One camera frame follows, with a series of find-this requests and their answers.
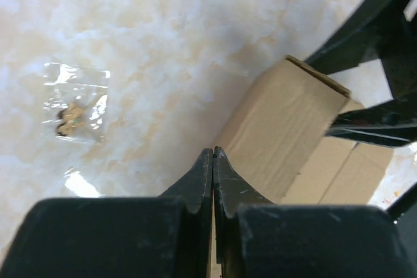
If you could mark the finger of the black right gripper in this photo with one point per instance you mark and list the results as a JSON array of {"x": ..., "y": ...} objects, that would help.
[
  {"x": 390, "y": 124},
  {"x": 362, "y": 38}
]

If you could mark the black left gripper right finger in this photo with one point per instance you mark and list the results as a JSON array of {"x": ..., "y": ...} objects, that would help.
[{"x": 257, "y": 238}]

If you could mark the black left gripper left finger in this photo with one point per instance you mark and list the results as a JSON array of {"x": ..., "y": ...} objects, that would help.
[{"x": 164, "y": 236}]

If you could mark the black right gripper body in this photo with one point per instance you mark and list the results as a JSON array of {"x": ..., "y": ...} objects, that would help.
[{"x": 399, "y": 63}]

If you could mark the brown cardboard box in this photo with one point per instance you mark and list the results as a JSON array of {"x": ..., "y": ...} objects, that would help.
[{"x": 275, "y": 141}]

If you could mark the clear plastic wrapper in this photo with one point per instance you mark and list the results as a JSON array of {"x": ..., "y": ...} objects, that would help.
[{"x": 75, "y": 102}]

